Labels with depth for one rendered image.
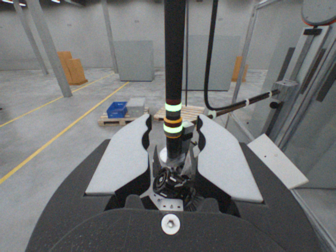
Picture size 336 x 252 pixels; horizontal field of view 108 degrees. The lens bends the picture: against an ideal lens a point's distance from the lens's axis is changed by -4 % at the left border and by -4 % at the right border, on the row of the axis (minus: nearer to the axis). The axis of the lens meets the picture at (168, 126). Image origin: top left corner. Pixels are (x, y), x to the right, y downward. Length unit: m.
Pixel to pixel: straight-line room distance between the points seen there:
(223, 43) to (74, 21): 12.10
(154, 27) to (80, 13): 5.87
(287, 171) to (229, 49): 5.57
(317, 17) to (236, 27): 12.32
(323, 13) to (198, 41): 5.04
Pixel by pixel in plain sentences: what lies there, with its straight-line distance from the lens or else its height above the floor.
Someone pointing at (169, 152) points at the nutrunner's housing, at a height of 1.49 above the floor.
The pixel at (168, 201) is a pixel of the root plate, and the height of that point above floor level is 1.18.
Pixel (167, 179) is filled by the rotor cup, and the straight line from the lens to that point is 0.57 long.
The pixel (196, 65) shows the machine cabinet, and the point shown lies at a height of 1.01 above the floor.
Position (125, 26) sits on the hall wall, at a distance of 13.12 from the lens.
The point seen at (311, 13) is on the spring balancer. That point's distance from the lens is 0.88.
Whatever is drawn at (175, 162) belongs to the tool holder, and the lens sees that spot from 0.35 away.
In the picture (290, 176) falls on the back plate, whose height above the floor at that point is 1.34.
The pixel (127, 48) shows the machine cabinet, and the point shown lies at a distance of 7.67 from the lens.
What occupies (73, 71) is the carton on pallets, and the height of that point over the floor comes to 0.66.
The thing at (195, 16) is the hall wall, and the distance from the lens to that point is 12.55.
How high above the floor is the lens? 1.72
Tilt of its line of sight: 32 degrees down
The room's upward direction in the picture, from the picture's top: straight up
